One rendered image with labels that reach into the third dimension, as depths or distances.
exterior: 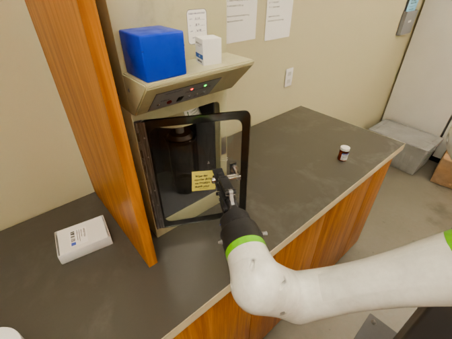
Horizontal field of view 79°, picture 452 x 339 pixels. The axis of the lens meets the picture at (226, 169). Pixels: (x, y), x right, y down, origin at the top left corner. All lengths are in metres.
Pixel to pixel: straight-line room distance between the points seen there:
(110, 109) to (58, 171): 0.66
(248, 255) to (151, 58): 0.44
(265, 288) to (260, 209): 0.60
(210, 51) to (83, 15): 0.29
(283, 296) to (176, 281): 0.43
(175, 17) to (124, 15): 0.13
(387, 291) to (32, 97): 1.10
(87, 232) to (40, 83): 0.52
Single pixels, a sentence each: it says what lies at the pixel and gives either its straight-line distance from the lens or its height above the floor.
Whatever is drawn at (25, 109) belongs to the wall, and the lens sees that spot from 1.13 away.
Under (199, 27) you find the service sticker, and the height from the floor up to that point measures 1.58.
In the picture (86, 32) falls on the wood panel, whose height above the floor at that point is 1.61.
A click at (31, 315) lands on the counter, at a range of 0.99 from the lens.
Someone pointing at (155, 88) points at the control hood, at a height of 1.50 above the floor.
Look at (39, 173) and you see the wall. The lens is 1.23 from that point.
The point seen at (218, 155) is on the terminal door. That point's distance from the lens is 0.81.
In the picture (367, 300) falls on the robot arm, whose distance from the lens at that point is 0.58.
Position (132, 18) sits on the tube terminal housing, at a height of 1.62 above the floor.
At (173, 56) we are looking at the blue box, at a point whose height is 1.55.
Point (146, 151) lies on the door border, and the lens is 0.78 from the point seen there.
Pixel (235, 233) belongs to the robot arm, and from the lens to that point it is 0.60.
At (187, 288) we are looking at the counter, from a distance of 0.89.
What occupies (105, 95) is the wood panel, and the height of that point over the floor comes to 1.50.
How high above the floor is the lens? 1.70
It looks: 36 degrees down
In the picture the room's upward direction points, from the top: straight up
